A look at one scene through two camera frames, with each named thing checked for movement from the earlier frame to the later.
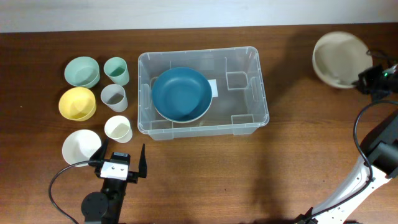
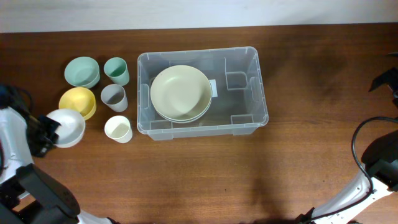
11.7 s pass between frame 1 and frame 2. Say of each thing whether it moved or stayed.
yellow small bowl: stayed
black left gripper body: moved
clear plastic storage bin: stayed
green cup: stayed
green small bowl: stayed
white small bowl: moved
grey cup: stayed
